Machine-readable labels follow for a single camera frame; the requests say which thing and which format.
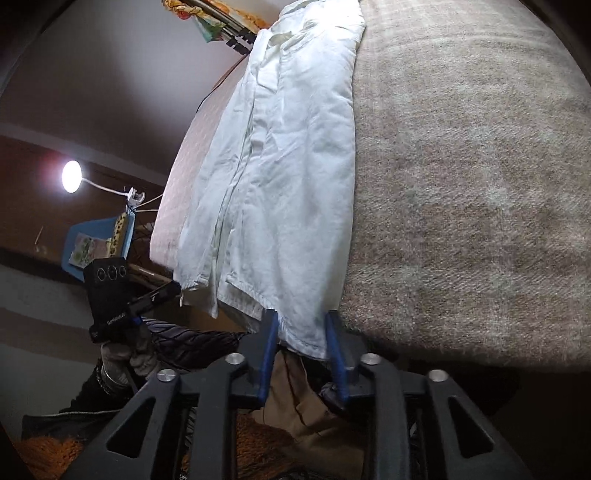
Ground round white lamp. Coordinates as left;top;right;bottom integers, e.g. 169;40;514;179
61;159;164;213

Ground brown cloth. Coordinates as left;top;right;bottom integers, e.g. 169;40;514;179
252;351;368;480

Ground person's left hand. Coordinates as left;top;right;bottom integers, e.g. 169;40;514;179
99;323;162;387

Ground person's left forearm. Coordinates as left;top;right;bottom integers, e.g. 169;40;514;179
58;364;139;416

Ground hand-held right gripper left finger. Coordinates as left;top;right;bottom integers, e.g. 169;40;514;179
60;308;280;480

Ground printed book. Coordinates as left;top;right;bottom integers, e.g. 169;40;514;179
69;233;114;267

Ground colourful wall poster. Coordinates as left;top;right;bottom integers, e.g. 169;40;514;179
161;0;271;44

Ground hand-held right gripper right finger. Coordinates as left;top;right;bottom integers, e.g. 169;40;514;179
325;311;536;480

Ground white shirt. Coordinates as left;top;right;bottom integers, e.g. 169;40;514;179
173;0;368;361

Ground beige plaid blanket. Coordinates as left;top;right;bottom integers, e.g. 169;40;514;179
148;0;591;370

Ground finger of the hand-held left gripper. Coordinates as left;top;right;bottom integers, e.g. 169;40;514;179
127;281;182;309

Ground thin black cable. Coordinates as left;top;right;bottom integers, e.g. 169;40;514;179
196;55;250;114

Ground orange fuzzy rug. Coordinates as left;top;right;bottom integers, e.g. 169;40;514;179
18;411;264;480

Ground blue chair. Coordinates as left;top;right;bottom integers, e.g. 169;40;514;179
62;217;137;280

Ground grey striped pants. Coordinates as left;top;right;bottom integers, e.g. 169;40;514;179
139;323;247;370

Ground yellow spotted toy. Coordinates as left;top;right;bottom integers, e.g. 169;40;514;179
107;212;130;257

